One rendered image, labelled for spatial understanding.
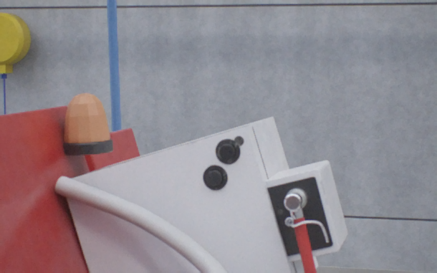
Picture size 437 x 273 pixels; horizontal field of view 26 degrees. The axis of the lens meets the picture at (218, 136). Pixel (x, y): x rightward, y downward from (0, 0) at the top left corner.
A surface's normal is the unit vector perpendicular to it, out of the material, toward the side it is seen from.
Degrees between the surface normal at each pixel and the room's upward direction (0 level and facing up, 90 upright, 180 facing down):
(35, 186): 70
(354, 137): 90
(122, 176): 90
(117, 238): 90
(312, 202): 90
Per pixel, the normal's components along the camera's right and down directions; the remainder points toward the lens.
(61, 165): 0.91, -0.32
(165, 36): -0.24, 0.09
